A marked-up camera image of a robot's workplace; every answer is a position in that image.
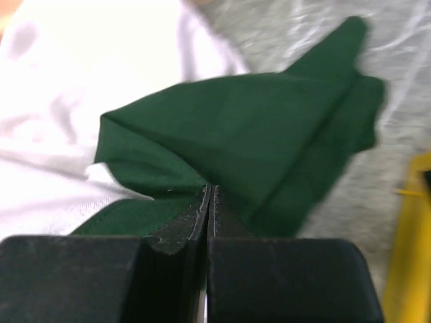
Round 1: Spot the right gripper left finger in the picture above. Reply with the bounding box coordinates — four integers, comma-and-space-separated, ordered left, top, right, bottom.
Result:
1, 187, 211, 322

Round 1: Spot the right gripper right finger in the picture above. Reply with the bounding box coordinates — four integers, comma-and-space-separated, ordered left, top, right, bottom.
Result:
207, 187, 384, 322

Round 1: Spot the white and green t shirt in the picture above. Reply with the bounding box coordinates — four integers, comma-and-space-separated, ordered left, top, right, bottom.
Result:
1, 1, 385, 238

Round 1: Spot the yellow plastic tray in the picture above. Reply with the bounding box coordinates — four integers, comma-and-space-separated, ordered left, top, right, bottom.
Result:
383, 152, 430, 322

